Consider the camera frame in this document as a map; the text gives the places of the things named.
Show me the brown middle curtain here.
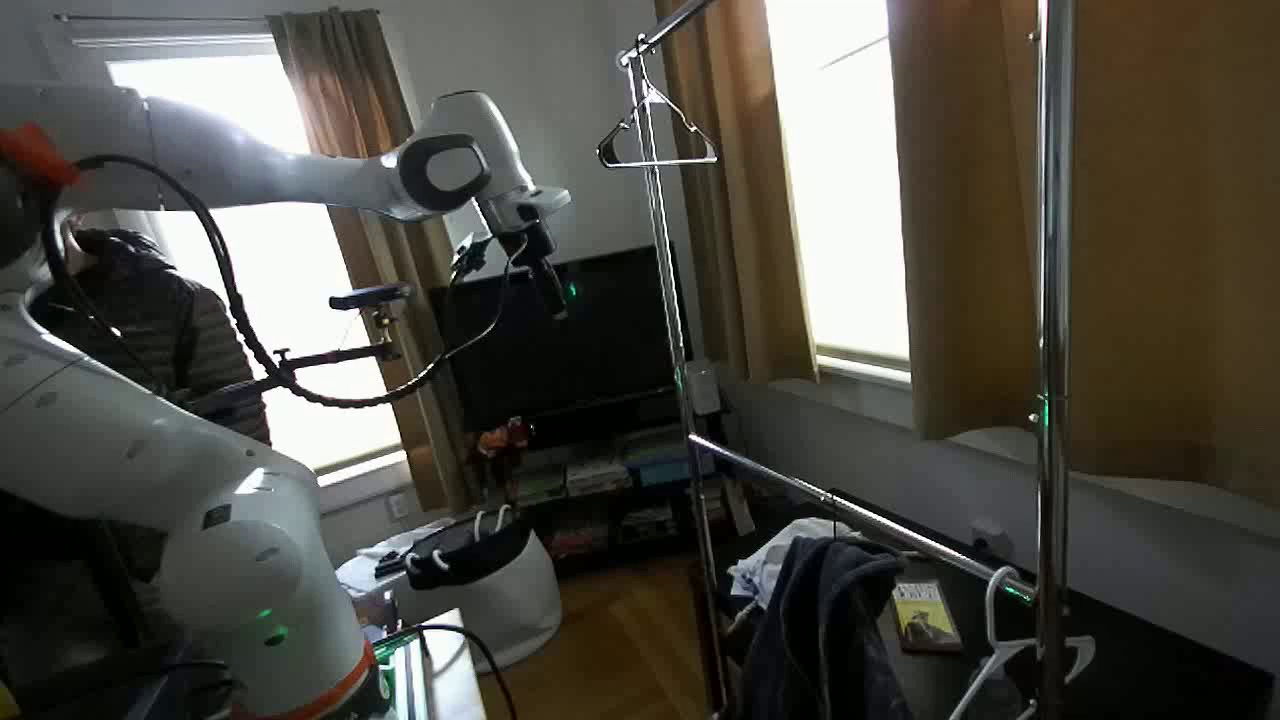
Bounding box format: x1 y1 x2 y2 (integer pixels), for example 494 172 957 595
662 0 811 381

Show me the brown curtain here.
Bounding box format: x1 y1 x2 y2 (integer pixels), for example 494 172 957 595
267 8 467 510
662 0 811 381
886 0 1280 510

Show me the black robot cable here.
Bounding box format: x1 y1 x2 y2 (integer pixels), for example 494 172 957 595
48 153 539 414

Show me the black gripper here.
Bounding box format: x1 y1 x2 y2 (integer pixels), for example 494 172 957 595
450 226 571 319

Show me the grey empty hanger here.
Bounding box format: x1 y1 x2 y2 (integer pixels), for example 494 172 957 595
597 59 717 172

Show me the black camera on stand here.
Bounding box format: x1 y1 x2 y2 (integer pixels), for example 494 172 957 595
254 285 410 391

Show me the brown left curtain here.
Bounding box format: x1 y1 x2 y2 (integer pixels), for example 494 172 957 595
267 8 467 510

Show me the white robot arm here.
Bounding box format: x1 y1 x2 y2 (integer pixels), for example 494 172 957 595
0 81 571 720

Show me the brown right curtain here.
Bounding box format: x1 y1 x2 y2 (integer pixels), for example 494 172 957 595
886 0 1280 510

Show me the chrome clothes rack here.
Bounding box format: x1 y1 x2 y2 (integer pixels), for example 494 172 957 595
600 0 1075 720

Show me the wall power outlet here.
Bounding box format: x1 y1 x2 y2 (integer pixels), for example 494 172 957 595
382 491 416 521

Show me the white laundry basket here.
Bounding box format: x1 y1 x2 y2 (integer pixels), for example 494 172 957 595
337 506 562 669

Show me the dark grey bathrobe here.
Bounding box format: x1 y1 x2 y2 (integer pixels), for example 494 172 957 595
740 541 906 720

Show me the white plastic hanger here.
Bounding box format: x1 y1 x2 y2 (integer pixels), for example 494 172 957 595
947 565 1043 720

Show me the dark puffer jacket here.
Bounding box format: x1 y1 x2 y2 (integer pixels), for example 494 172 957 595
33 229 267 441

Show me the black television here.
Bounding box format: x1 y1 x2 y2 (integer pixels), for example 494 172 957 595
433 249 679 444

